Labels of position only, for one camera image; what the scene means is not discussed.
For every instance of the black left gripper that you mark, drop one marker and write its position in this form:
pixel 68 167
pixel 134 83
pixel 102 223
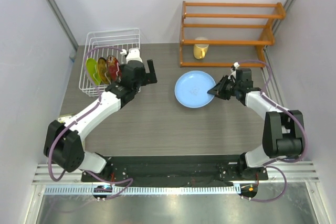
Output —
pixel 148 78

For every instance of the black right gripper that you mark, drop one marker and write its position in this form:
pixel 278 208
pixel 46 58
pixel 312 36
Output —
pixel 218 91

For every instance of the light blue plate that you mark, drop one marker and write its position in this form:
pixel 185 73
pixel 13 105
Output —
pixel 191 89

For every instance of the red floral plate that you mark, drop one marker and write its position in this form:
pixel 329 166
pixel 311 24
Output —
pixel 113 68

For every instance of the brown patterned plate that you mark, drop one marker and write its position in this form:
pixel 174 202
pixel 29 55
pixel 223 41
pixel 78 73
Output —
pixel 102 70

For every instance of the lime green plate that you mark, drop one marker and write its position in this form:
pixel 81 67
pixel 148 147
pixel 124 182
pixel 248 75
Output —
pixel 91 65

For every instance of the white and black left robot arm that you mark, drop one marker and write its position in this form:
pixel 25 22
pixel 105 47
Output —
pixel 64 141

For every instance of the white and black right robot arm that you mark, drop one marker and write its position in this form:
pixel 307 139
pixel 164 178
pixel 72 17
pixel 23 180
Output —
pixel 283 134

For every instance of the yellow mug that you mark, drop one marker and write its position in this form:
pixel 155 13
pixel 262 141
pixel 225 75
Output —
pixel 200 50

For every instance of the orange wooden shelf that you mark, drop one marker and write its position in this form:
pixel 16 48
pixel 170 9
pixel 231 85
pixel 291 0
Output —
pixel 229 24

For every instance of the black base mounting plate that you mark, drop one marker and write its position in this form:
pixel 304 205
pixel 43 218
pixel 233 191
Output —
pixel 182 171

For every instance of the green instruction card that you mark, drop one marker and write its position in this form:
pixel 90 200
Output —
pixel 64 118

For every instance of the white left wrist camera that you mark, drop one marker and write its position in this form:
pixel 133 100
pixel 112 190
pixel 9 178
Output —
pixel 132 54

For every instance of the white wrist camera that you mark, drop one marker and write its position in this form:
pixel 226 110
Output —
pixel 233 70
pixel 132 54

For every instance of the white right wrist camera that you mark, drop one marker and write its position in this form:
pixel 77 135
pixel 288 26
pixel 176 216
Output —
pixel 233 70

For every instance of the white wire dish rack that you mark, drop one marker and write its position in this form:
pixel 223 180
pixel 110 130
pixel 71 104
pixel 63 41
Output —
pixel 102 47

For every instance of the aluminium frame rail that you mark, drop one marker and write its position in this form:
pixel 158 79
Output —
pixel 303 171

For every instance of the white slotted cable duct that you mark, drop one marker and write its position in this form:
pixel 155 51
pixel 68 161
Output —
pixel 132 191

